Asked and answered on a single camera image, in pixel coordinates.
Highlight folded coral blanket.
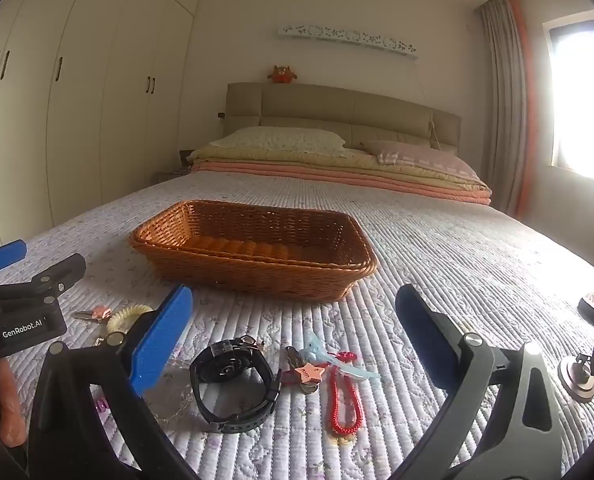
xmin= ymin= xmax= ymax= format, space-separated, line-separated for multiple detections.
xmin=189 ymin=160 xmax=493 ymax=206

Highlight round metal phone stand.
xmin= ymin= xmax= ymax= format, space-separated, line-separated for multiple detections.
xmin=558 ymin=352 xmax=594 ymax=404

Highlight cream wardrobe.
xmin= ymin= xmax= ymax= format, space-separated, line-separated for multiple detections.
xmin=0 ymin=0 xmax=206 ymax=257

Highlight beige padded headboard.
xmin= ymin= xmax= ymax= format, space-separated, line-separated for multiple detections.
xmin=225 ymin=82 xmax=462 ymax=153

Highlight brown wicker basket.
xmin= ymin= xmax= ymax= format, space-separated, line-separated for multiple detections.
xmin=129 ymin=200 xmax=379 ymax=304

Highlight pink pillow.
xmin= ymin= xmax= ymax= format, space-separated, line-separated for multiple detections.
xmin=363 ymin=140 xmax=479 ymax=182

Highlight pale yellow spiral wristband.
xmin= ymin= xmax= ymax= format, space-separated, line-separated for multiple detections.
xmin=97 ymin=305 xmax=154 ymax=348

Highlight lilac quilted bedspread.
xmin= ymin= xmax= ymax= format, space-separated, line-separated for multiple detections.
xmin=0 ymin=172 xmax=594 ymax=480

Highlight red beaded bracelet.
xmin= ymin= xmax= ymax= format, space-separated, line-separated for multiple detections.
xmin=329 ymin=351 xmax=364 ymax=436

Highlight white floral pillow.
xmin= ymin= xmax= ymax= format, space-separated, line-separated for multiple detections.
xmin=209 ymin=127 xmax=347 ymax=156

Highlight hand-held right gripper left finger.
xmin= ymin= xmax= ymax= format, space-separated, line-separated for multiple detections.
xmin=27 ymin=284 xmax=198 ymax=480

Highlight white carved wall shelf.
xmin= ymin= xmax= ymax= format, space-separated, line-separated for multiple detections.
xmin=278 ymin=24 xmax=420 ymax=60

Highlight orange plush toy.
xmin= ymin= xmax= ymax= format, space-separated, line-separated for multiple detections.
xmin=268 ymin=65 xmax=299 ymax=85

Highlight light blue hair clip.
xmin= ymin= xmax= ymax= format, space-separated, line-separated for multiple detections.
xmin=302 ymin=332 xmax=382 ymax=384

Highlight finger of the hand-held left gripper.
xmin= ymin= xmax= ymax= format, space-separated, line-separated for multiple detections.
xmin=0 ymin=240 xmax=28 ymax=277
xmin=0 ymin=254 xmax=88 ymax=302

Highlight folded yellow blanket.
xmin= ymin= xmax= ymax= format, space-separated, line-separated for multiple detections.
xmin=187 ymin=143 xmax=489 ymax=192

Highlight grey and orange curtain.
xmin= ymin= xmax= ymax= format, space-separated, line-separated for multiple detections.
xmin=480 ymin=0 xmax=536 ymax=219

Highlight person's left hand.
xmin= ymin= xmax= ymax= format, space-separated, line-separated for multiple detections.
xmin=0 ymin=360 xmax=28 ymax=449

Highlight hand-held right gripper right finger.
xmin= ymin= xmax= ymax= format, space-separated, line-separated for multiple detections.
xmin=395 ymin=284 xmax=563 ymax=480

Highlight hanging cord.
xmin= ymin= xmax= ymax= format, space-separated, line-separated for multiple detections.
xmin=416 ymin=60 xmax=443 ymax=152

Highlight pink key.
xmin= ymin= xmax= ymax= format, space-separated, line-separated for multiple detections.
xmin=72 ymin=306 xmax=112 ymax=322

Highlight window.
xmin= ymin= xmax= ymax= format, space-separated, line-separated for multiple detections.
xmin=542 ymin=10 xmax=594 ymax=187

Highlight keys with pink star tag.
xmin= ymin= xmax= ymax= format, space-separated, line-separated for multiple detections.
xmin=283 ymin=345 xmax=329 ymax=397

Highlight black smartwatch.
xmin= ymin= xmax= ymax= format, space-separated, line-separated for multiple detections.
xmin=189 ymin=335 xmax=282 ymax=434

